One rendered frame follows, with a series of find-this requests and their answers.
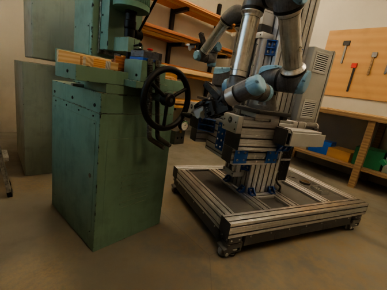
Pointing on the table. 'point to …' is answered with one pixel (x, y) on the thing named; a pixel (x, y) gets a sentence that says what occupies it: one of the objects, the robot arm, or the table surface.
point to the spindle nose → (130, 23)
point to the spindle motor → (137, 6)
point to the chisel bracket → (125, 44)
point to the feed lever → (143, 24)
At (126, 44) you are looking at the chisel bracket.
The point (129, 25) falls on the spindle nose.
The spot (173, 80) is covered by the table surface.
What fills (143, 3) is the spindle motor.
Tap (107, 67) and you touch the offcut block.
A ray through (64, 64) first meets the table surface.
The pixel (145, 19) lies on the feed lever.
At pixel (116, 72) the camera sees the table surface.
